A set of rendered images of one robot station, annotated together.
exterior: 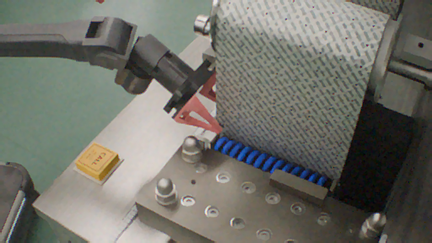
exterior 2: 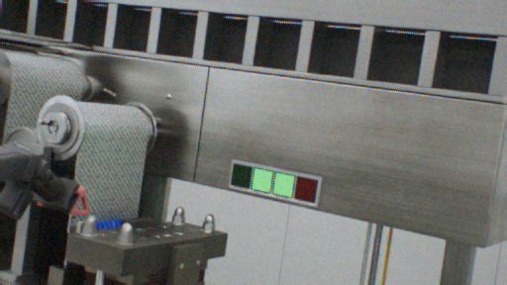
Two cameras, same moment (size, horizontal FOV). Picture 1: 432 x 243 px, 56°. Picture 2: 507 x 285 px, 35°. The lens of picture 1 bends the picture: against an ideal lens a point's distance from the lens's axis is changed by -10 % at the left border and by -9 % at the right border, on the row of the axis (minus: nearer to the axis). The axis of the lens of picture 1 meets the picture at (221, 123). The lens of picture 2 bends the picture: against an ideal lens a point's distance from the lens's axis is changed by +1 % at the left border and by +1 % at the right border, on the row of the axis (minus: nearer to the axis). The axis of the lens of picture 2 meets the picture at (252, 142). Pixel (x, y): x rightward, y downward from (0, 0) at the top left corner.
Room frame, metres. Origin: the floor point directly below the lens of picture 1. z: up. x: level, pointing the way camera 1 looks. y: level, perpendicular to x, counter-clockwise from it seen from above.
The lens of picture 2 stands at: (0.11, 1.77, 1.40)
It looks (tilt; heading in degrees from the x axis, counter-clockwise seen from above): 4 degrees down; 272
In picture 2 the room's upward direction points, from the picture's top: 8 degrees clockwise
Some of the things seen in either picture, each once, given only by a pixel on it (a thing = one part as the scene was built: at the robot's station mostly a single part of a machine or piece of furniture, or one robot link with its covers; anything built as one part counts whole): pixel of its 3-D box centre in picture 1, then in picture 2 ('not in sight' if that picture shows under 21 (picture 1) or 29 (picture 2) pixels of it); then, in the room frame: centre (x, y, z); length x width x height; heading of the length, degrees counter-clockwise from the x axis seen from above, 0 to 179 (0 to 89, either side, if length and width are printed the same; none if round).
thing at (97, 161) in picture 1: (97, 161); not in sight; (0.59, 0.26, 0.91); 0.07 x 0.07 x 0.02; 61
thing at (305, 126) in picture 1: (281, 121); (108, 190); (0.50, -0.09, 1.11); 0.23 x 0.01 x 0.18; 61
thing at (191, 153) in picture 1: (191, 146); (89, 225); (0.50, 0.05, 1.05); 0.04 x 0.04 x 0.04
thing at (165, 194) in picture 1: (164, 187); (125, 233); (0.42, 0.09, 1.05); 0.04 x 0.04 x 0.04
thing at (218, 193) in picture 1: (267, 226); (152, 245); (0.38, -0.07, 1.00); 0.40 x 0.16 x 0.06; 61
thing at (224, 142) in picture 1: (272, 166); (111, 227); (0.48, -0.09, 1.03); 0.21 x 0.04 x 0.03; 61
